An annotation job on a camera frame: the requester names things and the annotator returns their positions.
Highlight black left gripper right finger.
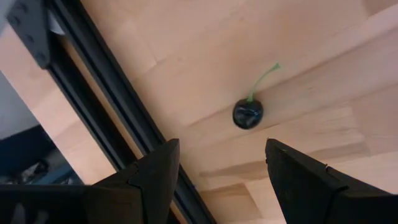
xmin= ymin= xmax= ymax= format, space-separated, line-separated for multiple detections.
xmin=265 ymin=138 xmax=398 ymax=224

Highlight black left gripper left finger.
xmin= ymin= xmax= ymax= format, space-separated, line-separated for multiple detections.
xmin=0 ymin=138 xmax=181 ymax=224

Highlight dark cherry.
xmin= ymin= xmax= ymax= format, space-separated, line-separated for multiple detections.
xmin=232 ymin=62 xmax=282 ymax=131

